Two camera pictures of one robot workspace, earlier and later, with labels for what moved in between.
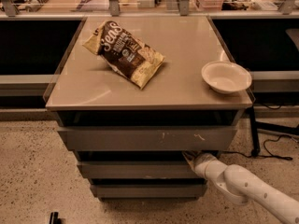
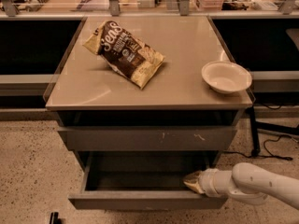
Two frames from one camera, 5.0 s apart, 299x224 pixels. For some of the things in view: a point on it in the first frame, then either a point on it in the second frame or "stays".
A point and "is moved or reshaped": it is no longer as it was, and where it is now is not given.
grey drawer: x=136 y=169 is moved or reshaped
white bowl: x=226 y=77 stays
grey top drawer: x=148 y=137 stays
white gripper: x=199 y=162 -> x=207 y=181
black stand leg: x=267 y=126 stays
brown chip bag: x=126 y=54 stays
